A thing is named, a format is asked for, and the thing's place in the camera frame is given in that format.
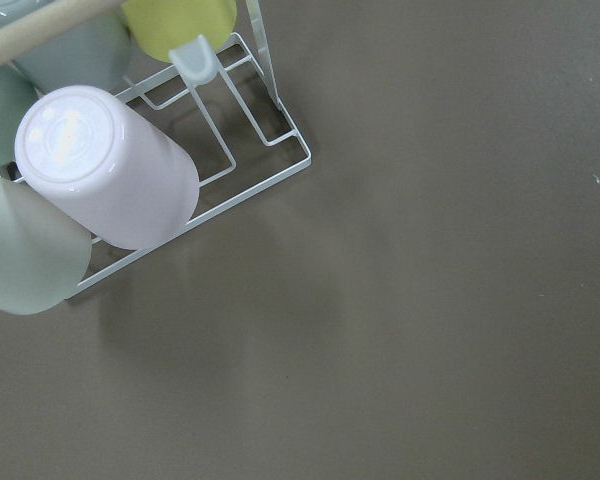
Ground pink cup on rack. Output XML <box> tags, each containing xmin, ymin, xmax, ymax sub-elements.
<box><xmin>15</xmin><ymin>85</ymin><xmax>200</xmax><ymax>250</ymax></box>

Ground wooden rack handle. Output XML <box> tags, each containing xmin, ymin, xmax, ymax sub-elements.
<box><xmin>0</xmin><ymin>0</ymin><xmax>122</xmax><ymax>66</ymax></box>

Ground grey cup on rack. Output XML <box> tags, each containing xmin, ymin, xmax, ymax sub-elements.
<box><xmin>14</xmin><ymin>12</ymin><xmax>132</xmax><ymax>92</ymax></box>

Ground white cup on rack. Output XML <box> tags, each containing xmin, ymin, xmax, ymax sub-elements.
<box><xmin>0</xmin><ymin>178</ymin><xmax>92</xmax><ymax>315</ymax></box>

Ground white wire cup rack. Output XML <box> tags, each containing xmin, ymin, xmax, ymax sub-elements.
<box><xmin>0</xmin><ymin>0</ymin><xmax>313</xmax><ymax>301</ymax></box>

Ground yellow cup on rack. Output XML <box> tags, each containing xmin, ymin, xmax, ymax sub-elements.
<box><xmin>121</xmin><ymin>0</ymin><xmax>237</xmax><ymax>63</ymax></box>

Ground green cup on rack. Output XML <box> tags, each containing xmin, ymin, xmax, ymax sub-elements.
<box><xmin>0</xmin><ymin>65</ymin><xmax>38</xmax><ymax>166</ymax></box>

